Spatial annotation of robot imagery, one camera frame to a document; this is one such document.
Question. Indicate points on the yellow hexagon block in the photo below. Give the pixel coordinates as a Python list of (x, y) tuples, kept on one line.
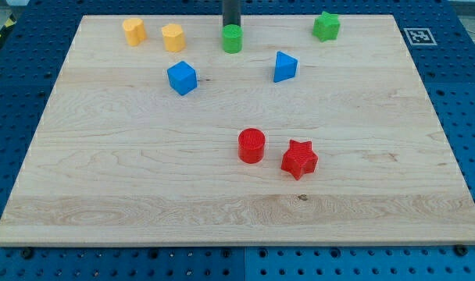
[(173, 37)]

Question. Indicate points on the red cylinder block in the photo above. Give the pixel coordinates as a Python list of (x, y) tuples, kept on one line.
[(251, 145)]

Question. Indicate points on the red star block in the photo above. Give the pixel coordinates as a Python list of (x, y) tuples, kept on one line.
[(299, 159)]

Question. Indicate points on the wooden board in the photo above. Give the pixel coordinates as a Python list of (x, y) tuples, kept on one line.
[(120, 159)]

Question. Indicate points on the blue cube block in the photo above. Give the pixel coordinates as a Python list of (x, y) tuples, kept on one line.
[(182, 78)]

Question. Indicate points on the blue triangle block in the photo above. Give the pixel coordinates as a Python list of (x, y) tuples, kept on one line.
[(285, 67)]

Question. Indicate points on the green cylinder block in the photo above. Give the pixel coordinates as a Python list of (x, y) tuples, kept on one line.
[(232, 38)]

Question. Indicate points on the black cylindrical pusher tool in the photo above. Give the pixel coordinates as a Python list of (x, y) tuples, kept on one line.
[(231, 12)]

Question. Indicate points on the green star block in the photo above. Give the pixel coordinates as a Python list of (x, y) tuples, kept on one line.
[(326, 26)]

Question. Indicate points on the yellow heart block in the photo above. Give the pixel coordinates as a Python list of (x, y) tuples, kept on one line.
[(134, 30)]

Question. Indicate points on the white fiducial marker tag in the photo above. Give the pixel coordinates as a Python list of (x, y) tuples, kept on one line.
[(418, 36)]

